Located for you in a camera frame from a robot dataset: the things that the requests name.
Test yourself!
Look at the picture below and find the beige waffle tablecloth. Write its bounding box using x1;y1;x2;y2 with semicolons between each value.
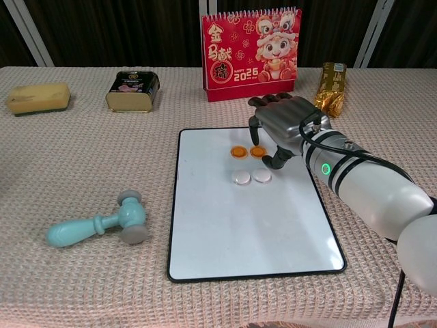
0;66;437;328

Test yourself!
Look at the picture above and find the red desk calendar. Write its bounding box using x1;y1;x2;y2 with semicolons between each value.
200;9;303;103

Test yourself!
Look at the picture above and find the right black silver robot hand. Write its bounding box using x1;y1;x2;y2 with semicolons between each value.
248;92;333;171

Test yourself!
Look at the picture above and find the teal toy hammer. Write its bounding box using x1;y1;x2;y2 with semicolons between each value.
45;189;150;249

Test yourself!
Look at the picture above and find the white magnetic board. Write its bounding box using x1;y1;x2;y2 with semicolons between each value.
167;126;348;284

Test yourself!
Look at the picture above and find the black gold tin can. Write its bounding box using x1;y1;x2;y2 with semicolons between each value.
104;70;161;113

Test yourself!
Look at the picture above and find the yellow green sponge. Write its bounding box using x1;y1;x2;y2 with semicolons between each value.
5;83;72;118

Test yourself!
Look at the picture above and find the gold foil package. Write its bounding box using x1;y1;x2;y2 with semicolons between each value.
313;61;348;119

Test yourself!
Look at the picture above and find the dark pleated curtain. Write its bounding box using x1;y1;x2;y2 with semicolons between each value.
0;0;437;68

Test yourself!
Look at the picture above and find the white aluminium frame post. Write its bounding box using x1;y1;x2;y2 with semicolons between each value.
5;0;55;67
353;0;395;68
199;0;219;16

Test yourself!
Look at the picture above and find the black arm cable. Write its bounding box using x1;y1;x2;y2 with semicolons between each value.
298;114;421;328

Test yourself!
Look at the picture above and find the white round magnet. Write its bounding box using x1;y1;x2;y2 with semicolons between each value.
231;170;253;187
251;167;273;185

